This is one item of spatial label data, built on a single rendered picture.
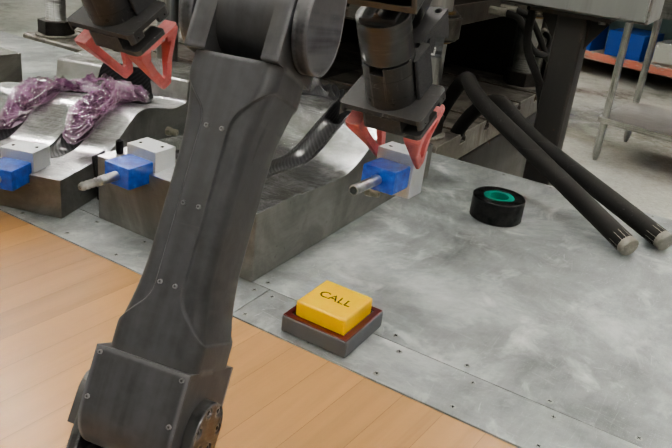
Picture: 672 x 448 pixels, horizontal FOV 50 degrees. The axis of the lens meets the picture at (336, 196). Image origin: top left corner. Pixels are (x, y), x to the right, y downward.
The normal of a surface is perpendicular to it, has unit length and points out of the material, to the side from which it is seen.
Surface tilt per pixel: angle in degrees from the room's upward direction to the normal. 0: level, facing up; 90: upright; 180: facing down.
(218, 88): 63
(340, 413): 0
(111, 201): 90
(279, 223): 90
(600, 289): 0
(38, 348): 0
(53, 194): 90
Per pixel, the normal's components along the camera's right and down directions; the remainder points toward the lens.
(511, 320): 0.11, -0.92
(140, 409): -0.28, -0.14
